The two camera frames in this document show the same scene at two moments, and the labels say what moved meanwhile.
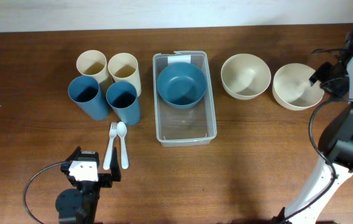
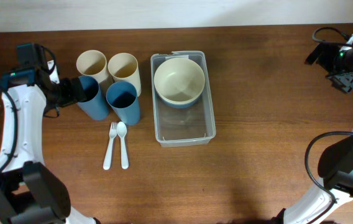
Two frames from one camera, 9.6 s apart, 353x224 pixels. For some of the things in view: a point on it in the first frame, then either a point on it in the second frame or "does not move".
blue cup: x=85 y=91 does not move
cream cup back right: x=123 y=67 does not move
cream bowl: x=245 y=76 → x=179 y=96
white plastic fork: x=112 y=132 does not move
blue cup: x=123 y=99 does not move
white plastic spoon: x=122 y=130 does not move
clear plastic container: x=184 y=102 does not move
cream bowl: x=292 y=89 → x=179 y=82
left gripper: x=105 y=178 → x=68 y=83
